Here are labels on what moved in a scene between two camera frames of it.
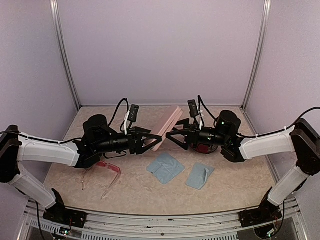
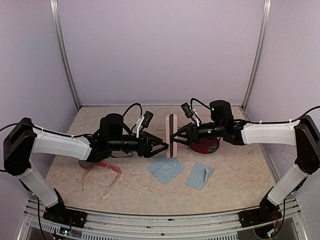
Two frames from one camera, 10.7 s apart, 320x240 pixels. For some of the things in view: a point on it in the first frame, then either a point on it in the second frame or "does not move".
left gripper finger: [142, 148] → [157, 147]
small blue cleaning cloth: [199, 175] does not move
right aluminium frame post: [257, 60] does not move
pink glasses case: [167, 116] → [171, 130]
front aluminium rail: [224, 226] does not move
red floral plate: [204, 148] does not move
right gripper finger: [185, 122] → [183, 130]
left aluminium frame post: [57, 13] does not move
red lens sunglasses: [104, 164] does not move
